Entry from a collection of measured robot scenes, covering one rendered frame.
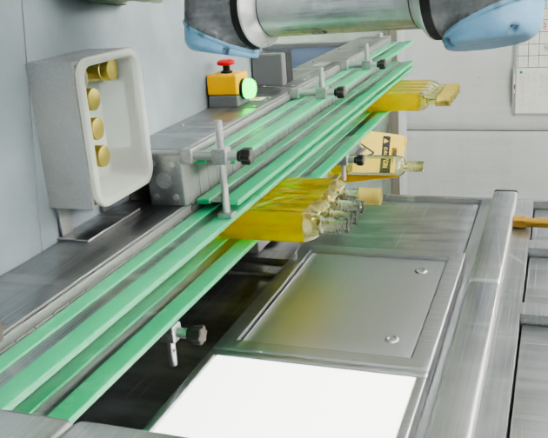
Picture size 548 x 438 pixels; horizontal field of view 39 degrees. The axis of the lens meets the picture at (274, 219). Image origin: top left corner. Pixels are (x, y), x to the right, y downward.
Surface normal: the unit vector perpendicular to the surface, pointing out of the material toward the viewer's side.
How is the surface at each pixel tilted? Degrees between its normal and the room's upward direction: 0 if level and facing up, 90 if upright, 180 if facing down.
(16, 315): 90
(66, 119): 90
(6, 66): 0
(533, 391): 90
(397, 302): 90
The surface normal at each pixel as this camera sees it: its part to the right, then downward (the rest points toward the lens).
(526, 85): -0.33, 0.32
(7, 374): -0.07, -0.95
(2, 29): 0.94, 0.04
